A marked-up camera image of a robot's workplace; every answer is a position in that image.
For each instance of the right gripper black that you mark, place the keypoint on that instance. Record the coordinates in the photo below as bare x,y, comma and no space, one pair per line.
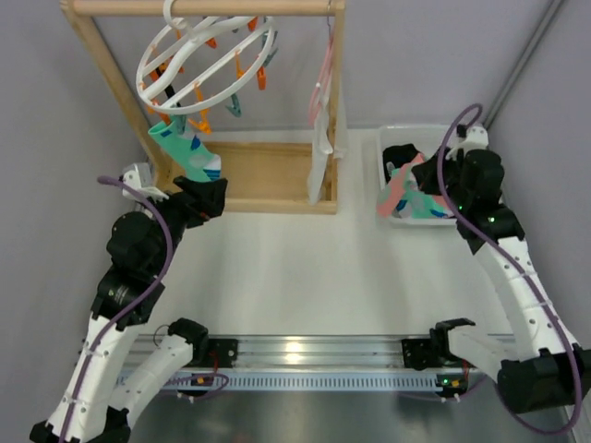
431,171

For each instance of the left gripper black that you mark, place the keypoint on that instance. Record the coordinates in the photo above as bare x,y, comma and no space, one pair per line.
199,197

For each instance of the mint green sock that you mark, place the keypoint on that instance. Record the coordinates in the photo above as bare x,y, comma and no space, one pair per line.
188,151
420,206

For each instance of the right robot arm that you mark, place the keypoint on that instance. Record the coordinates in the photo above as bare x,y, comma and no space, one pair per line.
497,241

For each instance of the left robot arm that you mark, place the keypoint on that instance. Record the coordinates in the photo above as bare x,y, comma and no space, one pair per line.
94,408

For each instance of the white cloth on hanger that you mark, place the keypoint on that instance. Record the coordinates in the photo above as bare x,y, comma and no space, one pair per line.
318,118

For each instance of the white round clip hanger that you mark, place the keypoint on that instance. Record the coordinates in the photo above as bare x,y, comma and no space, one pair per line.
193,65

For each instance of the white plastic basket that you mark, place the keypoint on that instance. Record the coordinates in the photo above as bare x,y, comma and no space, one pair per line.
427,139

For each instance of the black sock grey patch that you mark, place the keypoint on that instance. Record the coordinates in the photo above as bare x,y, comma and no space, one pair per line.
394,157

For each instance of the wooden clothes rack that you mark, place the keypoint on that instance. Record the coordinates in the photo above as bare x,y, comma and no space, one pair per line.
263,177

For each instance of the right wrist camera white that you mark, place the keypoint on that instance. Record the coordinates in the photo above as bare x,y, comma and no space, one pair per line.
471,138

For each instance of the pink wire hanger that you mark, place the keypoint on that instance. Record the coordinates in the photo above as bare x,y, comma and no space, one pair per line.
323,80

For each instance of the aluminium rail base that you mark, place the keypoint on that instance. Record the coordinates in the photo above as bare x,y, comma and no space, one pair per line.
323,364

